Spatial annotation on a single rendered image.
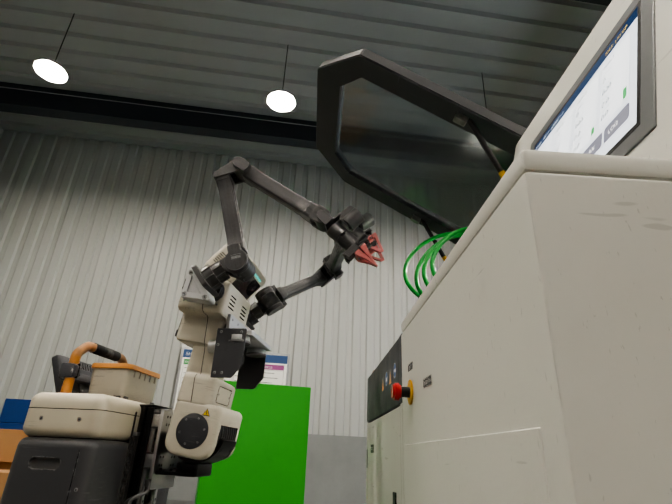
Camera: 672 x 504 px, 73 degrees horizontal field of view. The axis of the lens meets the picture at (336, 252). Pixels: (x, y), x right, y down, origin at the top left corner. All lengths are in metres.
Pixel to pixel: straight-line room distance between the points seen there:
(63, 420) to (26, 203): 8.56
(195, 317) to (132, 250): 7.29
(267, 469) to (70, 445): 3.22
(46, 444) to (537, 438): 1.38
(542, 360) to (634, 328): 0.09
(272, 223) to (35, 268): 4.14
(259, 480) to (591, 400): 4.29
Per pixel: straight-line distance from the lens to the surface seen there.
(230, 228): 1.58
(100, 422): 1.55
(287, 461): 4.67
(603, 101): 0.99
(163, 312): 8.40
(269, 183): 1.63
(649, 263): 0.53
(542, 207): 0.50
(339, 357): 8.10
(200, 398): 1.58
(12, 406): 7.77
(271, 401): 4.66
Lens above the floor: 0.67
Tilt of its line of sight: 24 degrees up
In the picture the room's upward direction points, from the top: 3 degrees clockwise
